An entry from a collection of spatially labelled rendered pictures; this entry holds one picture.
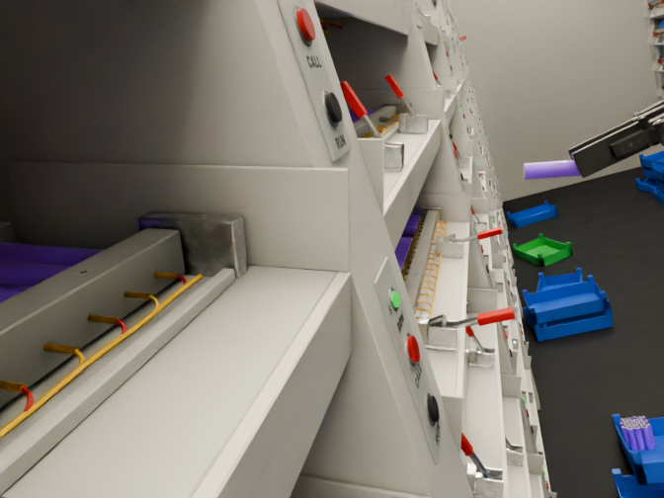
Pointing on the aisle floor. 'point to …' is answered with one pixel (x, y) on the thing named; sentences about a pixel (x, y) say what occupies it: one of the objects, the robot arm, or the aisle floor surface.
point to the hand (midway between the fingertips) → (607, 148)
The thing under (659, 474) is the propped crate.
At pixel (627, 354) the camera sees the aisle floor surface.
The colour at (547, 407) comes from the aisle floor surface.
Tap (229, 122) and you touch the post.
